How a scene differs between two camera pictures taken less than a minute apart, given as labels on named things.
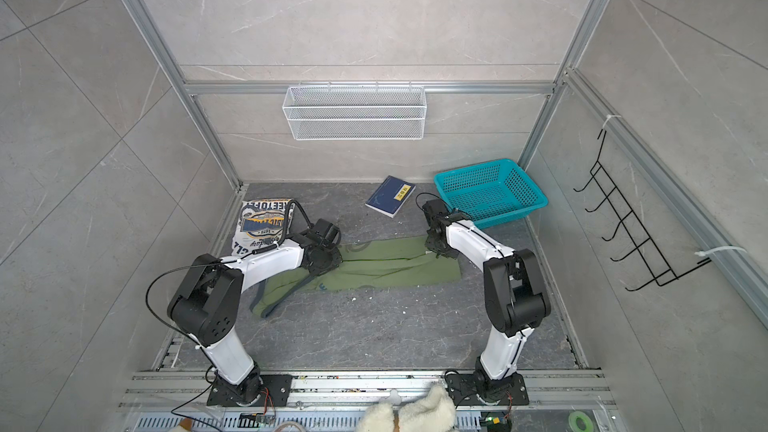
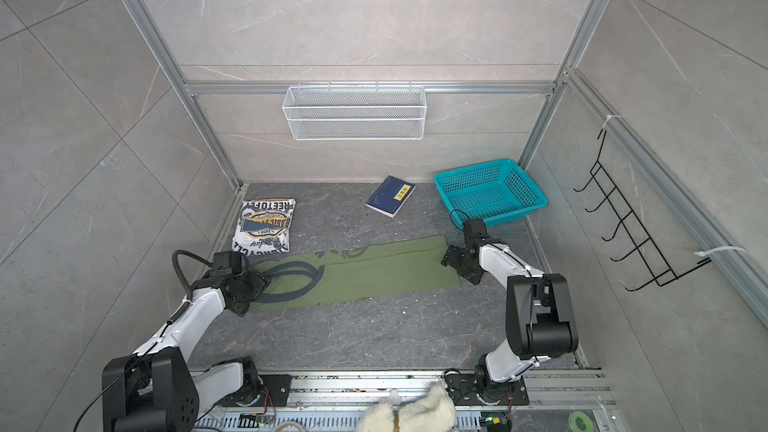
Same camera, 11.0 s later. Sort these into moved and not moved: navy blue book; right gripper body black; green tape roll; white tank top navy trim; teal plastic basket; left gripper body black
Moved: left gripper body black; right gripper body black
Not moved: white tank top navy trim; navy blue book; teal plastic basket; green tape roll
